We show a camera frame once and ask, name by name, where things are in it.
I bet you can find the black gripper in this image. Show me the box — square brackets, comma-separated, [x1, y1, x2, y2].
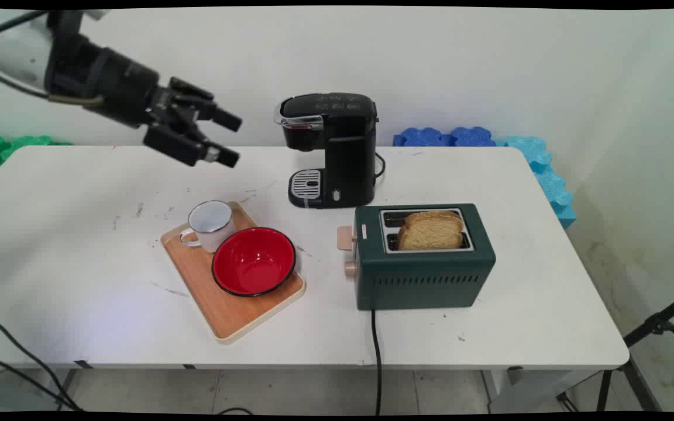
[44, 12, 243, 170]

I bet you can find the beige toaster lever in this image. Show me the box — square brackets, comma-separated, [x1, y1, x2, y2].
[337, 225, 359, 253]

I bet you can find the white enamel mug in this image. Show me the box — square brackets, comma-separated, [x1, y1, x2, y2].
[180, 200, 237, 254]

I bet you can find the black capsule coffee maker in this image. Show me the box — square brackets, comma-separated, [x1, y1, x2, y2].
[273, 91, 380, 210]

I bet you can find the red bowl black rim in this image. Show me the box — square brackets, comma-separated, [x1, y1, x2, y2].
[211, 227, 297, 298]

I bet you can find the wooden tray cream rim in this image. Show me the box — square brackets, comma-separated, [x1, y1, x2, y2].
[160, 201, 307, 344]

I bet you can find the green foam mat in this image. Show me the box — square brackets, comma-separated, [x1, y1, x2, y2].
[0, 135, 73, 174]

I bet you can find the dark blue foam mat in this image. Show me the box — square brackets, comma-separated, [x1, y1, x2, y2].
[393, 126, 497, 147]

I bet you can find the brown bread slice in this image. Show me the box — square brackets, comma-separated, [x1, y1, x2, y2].
[396, 210, 466, 251]

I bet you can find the dark green two-slot toaster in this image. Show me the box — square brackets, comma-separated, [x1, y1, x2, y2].
[353, 203, 497, 311]

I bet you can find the light blue foam mat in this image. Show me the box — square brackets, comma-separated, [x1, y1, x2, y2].
[495, 136, 577, 230]

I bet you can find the black tripod stand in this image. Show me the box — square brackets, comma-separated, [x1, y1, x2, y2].
[556, 288, 674, 413]

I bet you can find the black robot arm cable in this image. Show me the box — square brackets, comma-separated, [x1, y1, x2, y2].
[0, 11, 105, 109]

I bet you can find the black floor cable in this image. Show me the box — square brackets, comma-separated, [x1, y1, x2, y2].
[0, 317, 84, 413]

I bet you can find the black toaster power cable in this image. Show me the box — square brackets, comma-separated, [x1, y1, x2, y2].
[370, 309, 384, 415]

